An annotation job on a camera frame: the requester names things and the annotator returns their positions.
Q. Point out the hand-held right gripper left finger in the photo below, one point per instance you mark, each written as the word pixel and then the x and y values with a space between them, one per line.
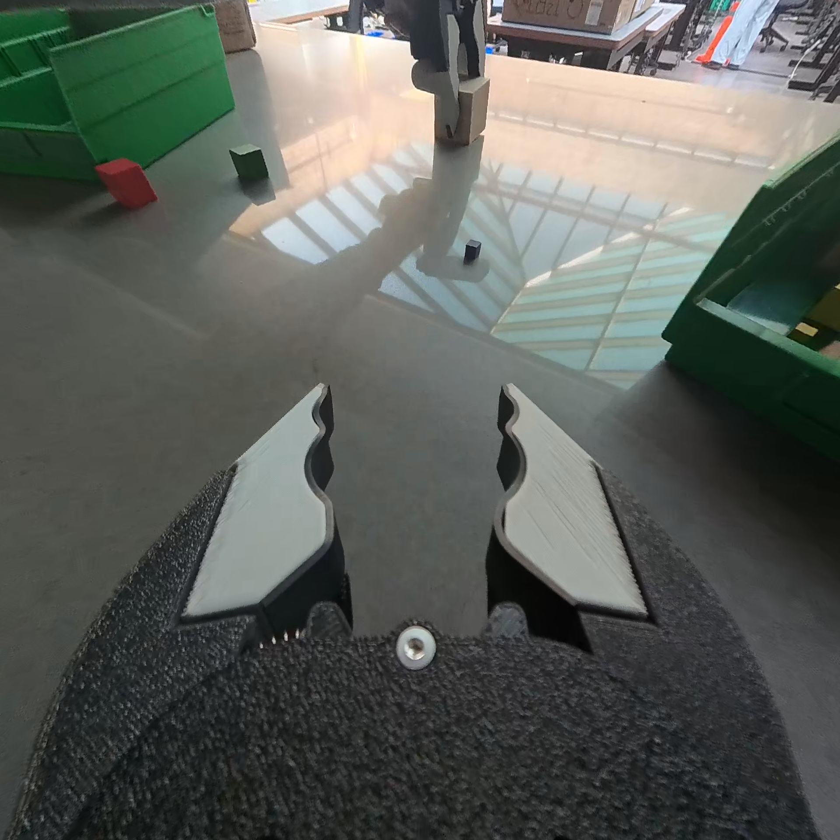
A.
pixel 269 531

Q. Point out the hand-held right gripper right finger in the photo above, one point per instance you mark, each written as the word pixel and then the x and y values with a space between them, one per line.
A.
pixel 571 531

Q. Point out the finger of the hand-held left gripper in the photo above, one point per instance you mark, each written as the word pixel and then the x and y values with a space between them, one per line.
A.
pixel 453 65
pixel 476 39

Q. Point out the large plain wooden cube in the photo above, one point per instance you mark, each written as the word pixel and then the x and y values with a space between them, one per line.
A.
pixel 474 111
pixel 831 350

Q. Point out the tiny blue wooden cube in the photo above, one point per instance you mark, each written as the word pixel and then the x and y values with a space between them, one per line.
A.
pixel 472 253

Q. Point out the small dark green wooden cube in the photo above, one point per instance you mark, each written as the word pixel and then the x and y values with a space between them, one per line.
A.
pixel 250 164

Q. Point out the green plastic bin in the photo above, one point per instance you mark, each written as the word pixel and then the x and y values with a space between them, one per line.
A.
pixel 131 79
pixel 722 341

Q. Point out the yellow wooden cube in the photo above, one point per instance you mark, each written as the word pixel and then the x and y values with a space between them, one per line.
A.
pixel 825 315

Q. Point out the red wooden cube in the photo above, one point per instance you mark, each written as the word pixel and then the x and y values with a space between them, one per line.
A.
pixel 128 184

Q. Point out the large scribbled cardboard box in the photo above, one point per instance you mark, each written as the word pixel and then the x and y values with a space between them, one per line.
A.
pixel 564 13

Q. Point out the long wooden desk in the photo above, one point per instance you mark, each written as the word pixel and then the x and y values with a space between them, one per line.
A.
pixel 302 10

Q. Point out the big brown cardboard box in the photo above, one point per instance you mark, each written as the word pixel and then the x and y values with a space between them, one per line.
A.
pixel 236 26

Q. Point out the orange traffic cone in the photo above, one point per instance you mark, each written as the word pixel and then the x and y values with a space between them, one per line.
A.
pixel 715 33

